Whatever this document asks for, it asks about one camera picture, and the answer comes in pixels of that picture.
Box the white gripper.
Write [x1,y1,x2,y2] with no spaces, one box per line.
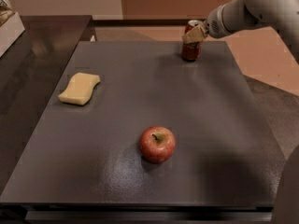
[182,6,231,44]

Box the red coke can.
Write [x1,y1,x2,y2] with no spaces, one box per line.
[181,20,202,62]

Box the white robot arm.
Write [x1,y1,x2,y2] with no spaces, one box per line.
[182,0,299,63]

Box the red apple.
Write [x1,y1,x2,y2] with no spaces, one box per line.
[139,126,176,164]

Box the yellow sponge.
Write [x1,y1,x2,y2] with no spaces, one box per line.
[58,73,100,105]

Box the dark side counter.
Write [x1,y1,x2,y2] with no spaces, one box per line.
[0,15,94,193]

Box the white box on counter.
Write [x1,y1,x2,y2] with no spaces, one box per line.
[0,12,25,57]

